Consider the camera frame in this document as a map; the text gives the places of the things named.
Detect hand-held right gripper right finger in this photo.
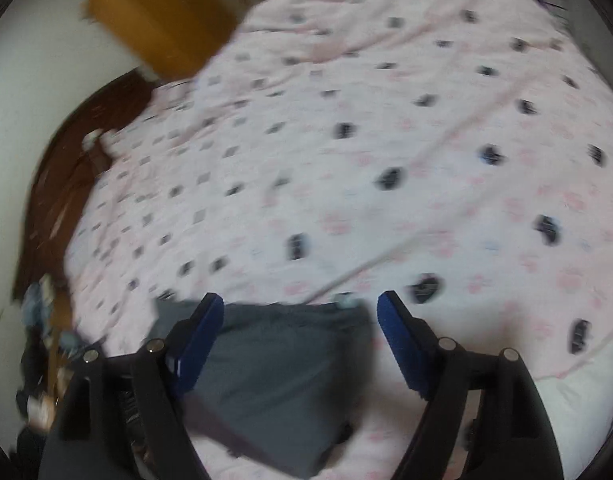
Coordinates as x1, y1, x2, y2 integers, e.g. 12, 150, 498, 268
377, 290, 565, 480

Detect pink cat-print blanket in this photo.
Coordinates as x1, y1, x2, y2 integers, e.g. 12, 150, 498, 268
64, 0, 613, 480

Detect dark wooden headboard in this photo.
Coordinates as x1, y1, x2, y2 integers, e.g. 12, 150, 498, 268
11, 67, 157, 306

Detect white bed sheet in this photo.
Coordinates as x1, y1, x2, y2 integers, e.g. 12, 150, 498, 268
531, 330, 613, 480

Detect light wooden wardrobe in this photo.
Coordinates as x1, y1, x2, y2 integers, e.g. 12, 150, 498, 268
81, 0, 242, 81

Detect grey garment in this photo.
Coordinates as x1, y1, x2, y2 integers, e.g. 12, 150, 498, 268
151, 297, 377, 478

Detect pile of dark clothes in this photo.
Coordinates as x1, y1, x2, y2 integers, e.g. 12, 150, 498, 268
14, 272, 107, 461

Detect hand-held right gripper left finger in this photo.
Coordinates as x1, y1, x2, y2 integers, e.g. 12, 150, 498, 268
39, 292, 224, 480

